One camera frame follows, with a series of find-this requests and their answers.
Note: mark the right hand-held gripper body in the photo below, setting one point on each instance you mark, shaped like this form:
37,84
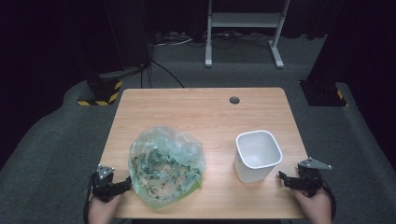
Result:
308,179

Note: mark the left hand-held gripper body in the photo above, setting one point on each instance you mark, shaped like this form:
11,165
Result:
105,186

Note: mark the white plastic bin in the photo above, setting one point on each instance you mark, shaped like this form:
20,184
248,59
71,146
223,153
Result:
257,155

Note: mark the green patterned plastic bag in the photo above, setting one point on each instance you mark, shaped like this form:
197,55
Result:
165,165

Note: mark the person's left hand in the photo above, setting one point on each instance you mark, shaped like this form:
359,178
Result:
101,210

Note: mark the person's right hand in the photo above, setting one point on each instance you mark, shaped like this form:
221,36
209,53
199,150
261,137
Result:
313,207

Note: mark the black pillar with square base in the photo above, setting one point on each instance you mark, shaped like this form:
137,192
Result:
323,93

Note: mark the black pillar with striped base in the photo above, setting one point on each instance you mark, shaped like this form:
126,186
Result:
101,90

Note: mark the black floor-standing panel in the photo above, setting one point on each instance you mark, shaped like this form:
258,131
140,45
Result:
130,34

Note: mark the white metal stand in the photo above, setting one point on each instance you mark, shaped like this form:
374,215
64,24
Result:
246,19

